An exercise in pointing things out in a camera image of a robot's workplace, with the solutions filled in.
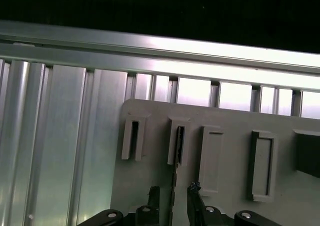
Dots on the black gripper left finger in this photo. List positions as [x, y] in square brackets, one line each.
[153, 211]

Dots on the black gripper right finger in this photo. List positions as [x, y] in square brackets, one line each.
[197, 211]

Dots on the dark RAM stick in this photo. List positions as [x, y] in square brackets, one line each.
[174, 198]

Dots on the grey parts rack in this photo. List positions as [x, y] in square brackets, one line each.
[237, 161]

